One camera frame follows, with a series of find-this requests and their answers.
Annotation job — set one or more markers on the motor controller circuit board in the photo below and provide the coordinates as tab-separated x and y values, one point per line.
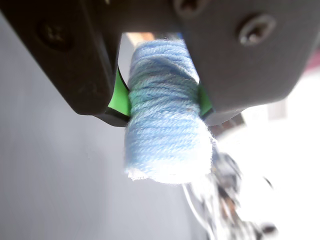
227	190

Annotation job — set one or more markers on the grey table mat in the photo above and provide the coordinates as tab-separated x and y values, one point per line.
50	175

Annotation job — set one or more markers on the light blue yarn block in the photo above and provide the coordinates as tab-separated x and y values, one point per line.
165	125

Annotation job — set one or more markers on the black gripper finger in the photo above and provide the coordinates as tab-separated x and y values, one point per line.
250	70
75	62

